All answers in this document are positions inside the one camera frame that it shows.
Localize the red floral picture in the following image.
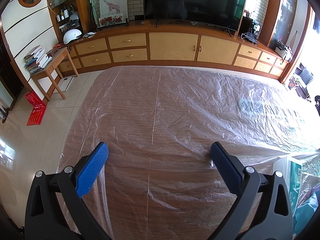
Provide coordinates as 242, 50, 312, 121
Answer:
99, 14, 125, 27

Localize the giraffe picture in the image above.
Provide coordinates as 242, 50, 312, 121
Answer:
99, 0, 128, 18

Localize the small wooden side table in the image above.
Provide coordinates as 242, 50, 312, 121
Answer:
30, 47, 80, 103

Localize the white helmet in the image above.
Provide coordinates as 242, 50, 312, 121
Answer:
63, 29, 82, 44

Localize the long wooden tv cabinet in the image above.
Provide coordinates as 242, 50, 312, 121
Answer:
59, 21, 288, 80

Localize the stack of books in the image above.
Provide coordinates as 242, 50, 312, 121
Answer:
24, 45, 52, 75

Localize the large black television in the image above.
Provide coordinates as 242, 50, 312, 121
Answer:
143, 0, 246, 31

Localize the red paper bag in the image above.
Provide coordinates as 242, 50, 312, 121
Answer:
24, 92, 46, 126

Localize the green white box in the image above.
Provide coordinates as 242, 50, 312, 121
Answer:
287, 158, 302, 216

